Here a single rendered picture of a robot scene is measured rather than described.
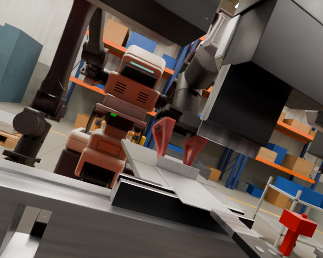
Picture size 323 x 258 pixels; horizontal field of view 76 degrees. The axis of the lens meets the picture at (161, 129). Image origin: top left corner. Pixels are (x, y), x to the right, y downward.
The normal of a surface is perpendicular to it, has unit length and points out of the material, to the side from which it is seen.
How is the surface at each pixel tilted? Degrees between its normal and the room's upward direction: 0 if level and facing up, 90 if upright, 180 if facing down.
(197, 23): 90
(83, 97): 90
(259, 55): 90
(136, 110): 90
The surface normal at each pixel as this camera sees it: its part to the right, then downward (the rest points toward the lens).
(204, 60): 0.27, -0.35
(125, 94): 0.08, 0.22
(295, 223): -0.88, -0.36
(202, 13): 0.28, 0.15
